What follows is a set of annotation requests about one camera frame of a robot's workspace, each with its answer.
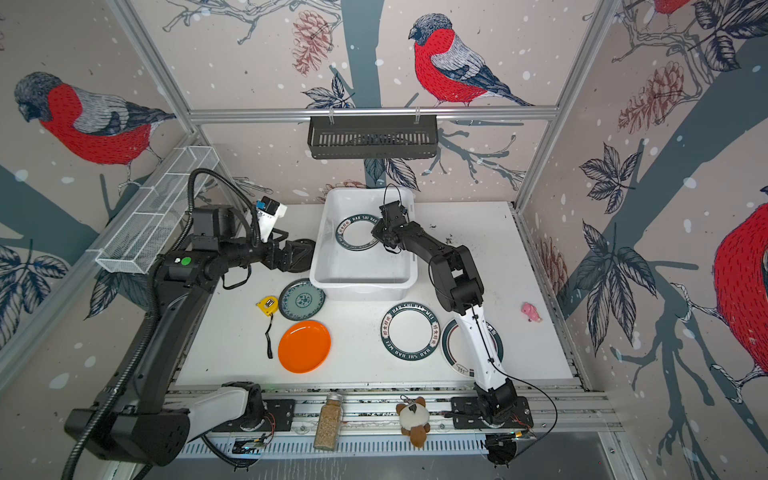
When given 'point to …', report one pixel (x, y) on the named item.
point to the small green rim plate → (354, 232)
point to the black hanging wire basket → (368, 137)
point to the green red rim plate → (455, 352)
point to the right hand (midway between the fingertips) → (374, 233)
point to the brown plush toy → (414, 420)
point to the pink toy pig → (530, 312)
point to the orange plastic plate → (304, 346)
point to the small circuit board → (247, 446)
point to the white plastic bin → (349, 263)
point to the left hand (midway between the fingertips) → (294, 239)
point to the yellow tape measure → (270, 305)
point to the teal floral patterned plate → (300, 300)
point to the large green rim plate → (410, 331)
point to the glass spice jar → (328, 427)
